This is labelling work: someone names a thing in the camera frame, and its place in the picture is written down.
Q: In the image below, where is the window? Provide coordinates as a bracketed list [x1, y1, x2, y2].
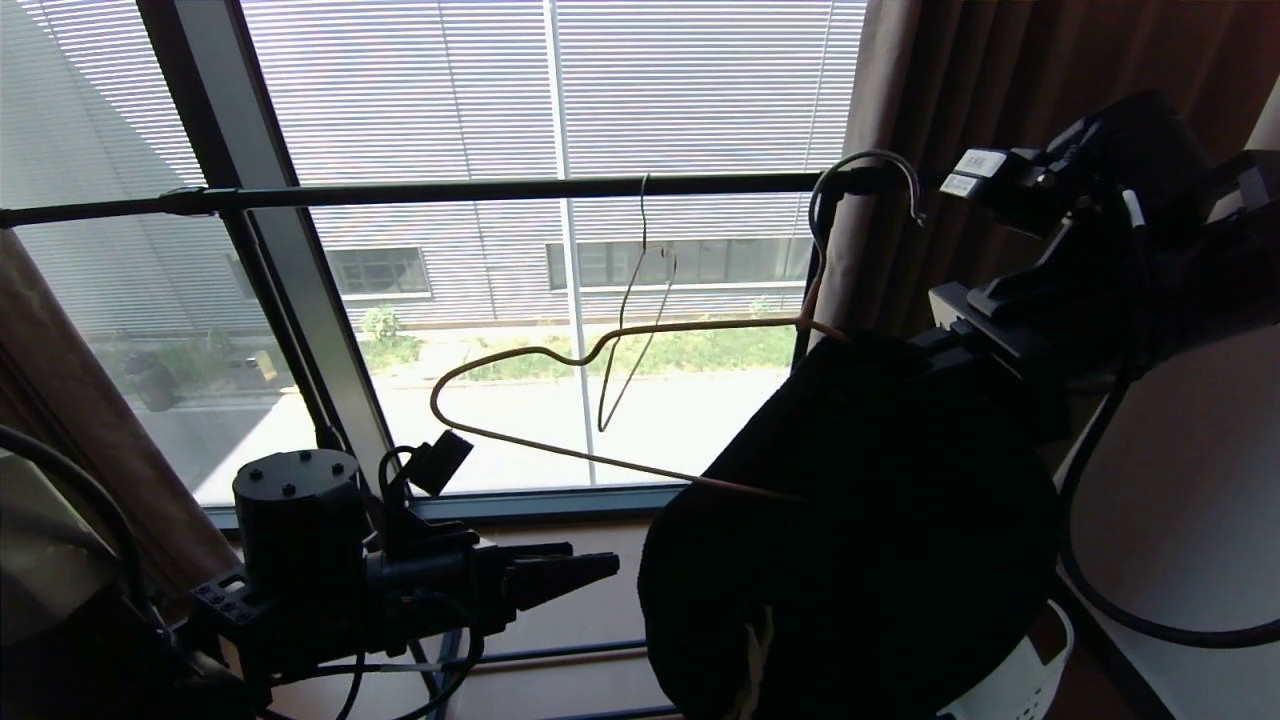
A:
[0, 0, 869, 528]

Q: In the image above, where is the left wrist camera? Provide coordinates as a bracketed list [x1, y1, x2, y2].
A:
[378, 430, 475, 536]

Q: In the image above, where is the black garment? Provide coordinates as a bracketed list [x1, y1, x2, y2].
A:
[637, 335, 1063, 720]

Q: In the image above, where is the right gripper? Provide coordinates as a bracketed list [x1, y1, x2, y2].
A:
[930, 240, 1151, 441]

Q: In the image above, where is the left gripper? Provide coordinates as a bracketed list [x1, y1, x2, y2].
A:
[365, 530, 517, 643]

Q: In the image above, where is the pink clothes hanger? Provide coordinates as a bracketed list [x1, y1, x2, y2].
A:
[598, 175, 679, 433]
[430, 149, 926, 501]

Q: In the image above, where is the white laundry basket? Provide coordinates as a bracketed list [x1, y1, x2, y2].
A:
[938, 598, 1077, 720]

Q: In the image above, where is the black clothes rack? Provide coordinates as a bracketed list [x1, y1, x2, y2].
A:
[0, 170, 946, 720]

